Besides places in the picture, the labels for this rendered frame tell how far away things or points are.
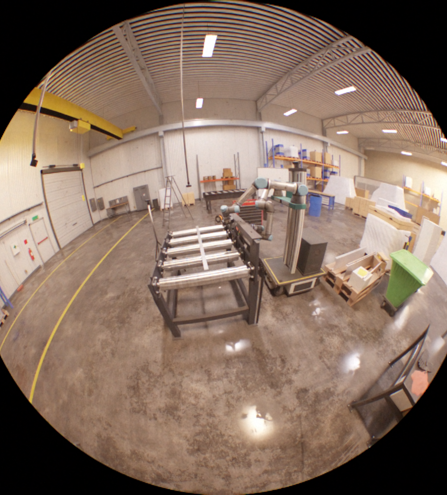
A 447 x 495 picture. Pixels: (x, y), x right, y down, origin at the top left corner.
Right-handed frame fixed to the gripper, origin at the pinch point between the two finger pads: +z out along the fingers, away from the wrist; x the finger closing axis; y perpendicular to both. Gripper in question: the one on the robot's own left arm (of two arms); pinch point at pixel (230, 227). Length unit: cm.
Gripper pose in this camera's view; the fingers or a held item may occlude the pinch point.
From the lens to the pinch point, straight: 176.0
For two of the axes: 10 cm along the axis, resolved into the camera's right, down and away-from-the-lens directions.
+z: 2.5, 5.9, 7.7
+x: -9.5, 3.2, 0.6
